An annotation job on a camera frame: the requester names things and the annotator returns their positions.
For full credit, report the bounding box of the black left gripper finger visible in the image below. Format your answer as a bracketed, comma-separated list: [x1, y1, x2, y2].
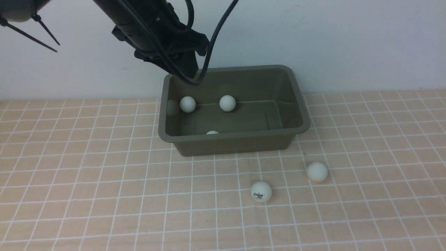
[168, 52, 199, 78]

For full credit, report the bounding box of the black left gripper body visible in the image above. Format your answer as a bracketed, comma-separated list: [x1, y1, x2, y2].
[111, 7, 210, 67]

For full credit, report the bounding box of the white ping-pong ball black logo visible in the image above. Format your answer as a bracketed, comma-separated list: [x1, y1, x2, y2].
[250, 181, 272, 203]

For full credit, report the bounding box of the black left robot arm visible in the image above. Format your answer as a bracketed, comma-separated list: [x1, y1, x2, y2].
[95, 0, 221, 85]

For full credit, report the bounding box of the olive green plastic bin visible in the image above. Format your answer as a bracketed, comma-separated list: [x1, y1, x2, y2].
[158, 65, 311, 156]

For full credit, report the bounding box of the peach checkered tablecloth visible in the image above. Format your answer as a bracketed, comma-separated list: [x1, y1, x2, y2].
[0, 90, 446, 251]

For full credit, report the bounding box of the black camera cable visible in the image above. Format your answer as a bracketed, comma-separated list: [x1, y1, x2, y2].
[118, 0, 239, 86]

